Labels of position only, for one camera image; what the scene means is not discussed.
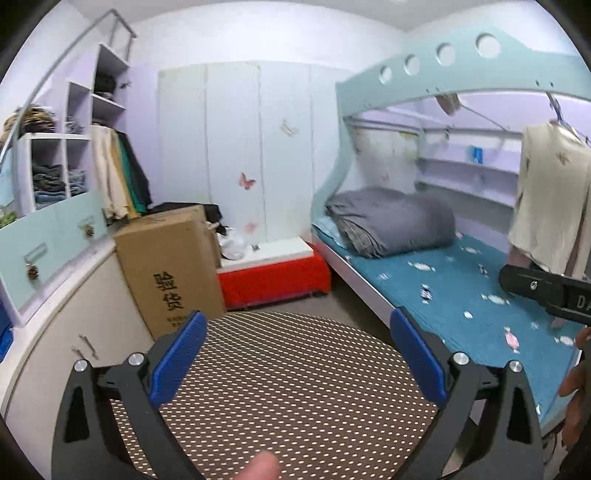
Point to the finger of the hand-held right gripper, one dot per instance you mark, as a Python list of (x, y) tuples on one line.
[(531, 285)]

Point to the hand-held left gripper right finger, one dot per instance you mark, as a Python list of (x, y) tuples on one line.
[(420, 360)]

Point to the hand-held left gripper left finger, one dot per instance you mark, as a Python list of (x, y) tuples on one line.
[(178, 360)]

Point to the person's right hand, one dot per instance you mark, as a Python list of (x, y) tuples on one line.
[(581, 383)]

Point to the person's left hand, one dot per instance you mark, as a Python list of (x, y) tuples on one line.
[(261, 468)]

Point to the teal candy print bed sheet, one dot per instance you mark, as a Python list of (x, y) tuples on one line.
[(443, 295)]

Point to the beige hanging shirt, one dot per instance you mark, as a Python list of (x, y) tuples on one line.
[(549, 198)]

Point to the brown cardboard box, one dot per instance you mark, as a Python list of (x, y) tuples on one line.
[(171, 258)]

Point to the round dotted table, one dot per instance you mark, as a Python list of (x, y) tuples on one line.
[(295, 383)]

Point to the white low cabinet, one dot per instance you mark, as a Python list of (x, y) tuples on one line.
[(55, 369)]

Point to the red and white platform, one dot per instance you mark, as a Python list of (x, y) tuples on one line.
[(272, 281)]

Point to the white plastic bag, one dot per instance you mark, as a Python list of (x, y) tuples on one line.
[(233, 244)]

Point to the grey folded blanket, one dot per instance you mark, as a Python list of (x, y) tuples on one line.
[(397, 221)]

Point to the small blue box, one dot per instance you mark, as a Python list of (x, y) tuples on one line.
[(477, 154)]

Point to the black cloth pile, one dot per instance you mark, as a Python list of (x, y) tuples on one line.
[(217, 217)]

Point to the pinecone ornament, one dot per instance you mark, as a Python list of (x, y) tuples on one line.
[(87, 229), (32, 272)]

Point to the light blue pillow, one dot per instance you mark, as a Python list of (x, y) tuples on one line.
[(325, 228)]

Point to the teal cabinet front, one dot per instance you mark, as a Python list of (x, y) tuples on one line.
[(55, 249)]

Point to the blue plastic bin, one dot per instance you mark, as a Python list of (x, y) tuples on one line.
[(4, 332)]

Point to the black hanging garment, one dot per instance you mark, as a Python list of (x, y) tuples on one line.
[(141, 175)]

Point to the green hanging garment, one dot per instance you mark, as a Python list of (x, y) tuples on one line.
[(131, 175)]

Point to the pink butterfly sticker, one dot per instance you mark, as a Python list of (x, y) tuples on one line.
[(246, 181)]

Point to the beige hanging cloth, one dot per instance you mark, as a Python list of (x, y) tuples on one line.
[(449, 102)]

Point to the beige hanging garment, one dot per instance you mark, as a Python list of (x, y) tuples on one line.
[(108, 170)]

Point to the grey folded clothes pile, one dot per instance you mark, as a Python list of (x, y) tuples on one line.
[(46, 180)]

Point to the white wardrobe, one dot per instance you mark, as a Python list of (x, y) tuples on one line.
[(221, 138)]

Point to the beige butterfly sticker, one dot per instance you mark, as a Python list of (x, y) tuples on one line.
[(289, 128)]

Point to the white shelf unit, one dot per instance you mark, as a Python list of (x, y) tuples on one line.
[(48, 136)]

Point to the camouflage cloth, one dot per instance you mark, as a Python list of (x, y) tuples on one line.
[(32, 120)]

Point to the black folded clothes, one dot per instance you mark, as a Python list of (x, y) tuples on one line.
[(106, 84)]

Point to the metal handrail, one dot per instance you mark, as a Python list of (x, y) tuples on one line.
[(123, 23)]

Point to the lilac wall shelf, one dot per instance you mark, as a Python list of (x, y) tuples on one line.
[(461, 166)]

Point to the printed wall cloth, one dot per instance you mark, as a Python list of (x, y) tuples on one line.
[(383, 157)]

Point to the teal bunk bed frame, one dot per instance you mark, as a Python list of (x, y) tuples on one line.
[(461, 78)]

